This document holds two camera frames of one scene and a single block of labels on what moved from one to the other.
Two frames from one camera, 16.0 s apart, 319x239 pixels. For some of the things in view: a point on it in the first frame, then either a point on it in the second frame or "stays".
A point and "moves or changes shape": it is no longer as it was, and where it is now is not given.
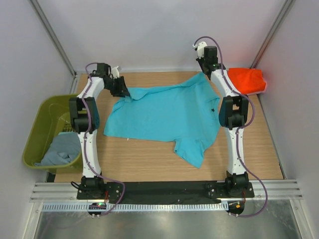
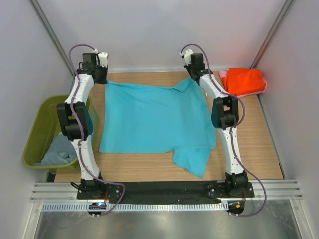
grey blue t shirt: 64,149 stays
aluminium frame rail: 287,190 stays
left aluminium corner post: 57,45 stays
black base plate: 165,191 stays
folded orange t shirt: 247,80 stays
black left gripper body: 112,83 -> 102,72
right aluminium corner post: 274,32 stays
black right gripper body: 201,62 -> 190,68
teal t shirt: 187,112 moves or changes shape
